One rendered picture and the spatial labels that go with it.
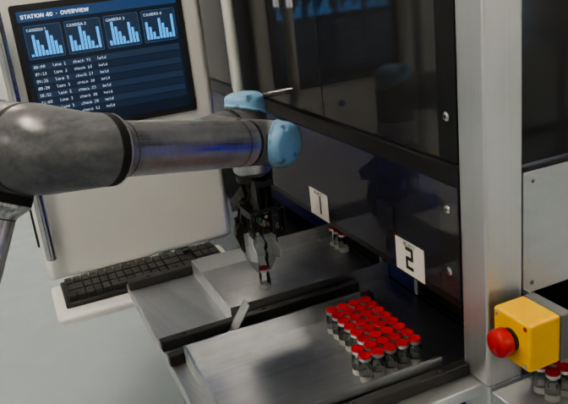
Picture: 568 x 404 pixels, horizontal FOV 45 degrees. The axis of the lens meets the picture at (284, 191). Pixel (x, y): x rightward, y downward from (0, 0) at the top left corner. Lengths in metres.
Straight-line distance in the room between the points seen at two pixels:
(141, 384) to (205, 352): 1.66
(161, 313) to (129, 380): 1.51
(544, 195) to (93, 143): 0.62
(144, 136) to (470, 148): 0.44
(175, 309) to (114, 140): 0.60
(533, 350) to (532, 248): 0.15
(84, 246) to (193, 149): 0.91
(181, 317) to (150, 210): 0.53
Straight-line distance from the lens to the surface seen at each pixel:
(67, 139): 0.86
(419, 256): 1.15
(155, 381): 2.87
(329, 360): 1.18
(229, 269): 1.54
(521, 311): 1.00
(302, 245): 1.61
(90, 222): 1.83
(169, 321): 1.37
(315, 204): 1.47
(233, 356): 1.22
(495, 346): 0.99
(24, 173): 0.87
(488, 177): 0.96
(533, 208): 1.03
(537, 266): 1.07
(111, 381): 2.94
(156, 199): 1.84
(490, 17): 0.92
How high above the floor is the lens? 1.52
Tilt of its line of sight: 19 degrees down
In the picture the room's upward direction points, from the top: 6 degrees counter-clockwise
